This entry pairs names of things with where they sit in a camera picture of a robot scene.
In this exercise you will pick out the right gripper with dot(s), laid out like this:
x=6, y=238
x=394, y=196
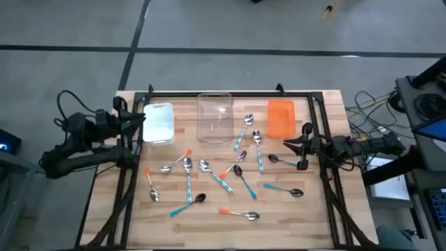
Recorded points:
x=315, y=145

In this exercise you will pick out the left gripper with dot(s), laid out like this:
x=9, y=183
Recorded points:
x=121, y=120

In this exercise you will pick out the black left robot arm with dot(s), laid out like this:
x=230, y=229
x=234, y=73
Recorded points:
x=80, y=158

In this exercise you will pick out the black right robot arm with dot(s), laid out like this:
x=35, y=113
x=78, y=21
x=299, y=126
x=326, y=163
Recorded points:
x=376, y=144

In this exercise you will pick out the white plastic bin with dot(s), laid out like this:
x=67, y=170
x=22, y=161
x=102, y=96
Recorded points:
x=158, y=122

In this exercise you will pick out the orange plastic bin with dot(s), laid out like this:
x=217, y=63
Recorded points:
x=281, y=118

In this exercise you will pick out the clear plastic bin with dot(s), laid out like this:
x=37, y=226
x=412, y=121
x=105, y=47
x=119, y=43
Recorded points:
x=214, y=115

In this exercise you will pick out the black diagonal beam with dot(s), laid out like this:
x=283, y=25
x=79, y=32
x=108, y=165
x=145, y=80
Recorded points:
x=386, y=172

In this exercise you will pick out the white box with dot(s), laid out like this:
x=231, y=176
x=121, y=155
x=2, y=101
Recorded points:
x=390, y=184

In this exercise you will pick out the black equipment cart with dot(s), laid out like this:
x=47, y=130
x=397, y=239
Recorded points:
x=406, y=101

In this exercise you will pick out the grey metal stand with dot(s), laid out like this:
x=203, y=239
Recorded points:
x=17, y=164

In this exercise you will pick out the black device blue lights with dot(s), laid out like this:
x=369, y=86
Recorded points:
x=10, y=143

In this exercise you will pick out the blue panel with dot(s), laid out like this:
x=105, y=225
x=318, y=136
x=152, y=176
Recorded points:
x=435, y=130

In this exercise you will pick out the keypad with coloured keys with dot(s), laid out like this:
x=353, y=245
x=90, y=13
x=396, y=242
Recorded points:
x=439, y=205

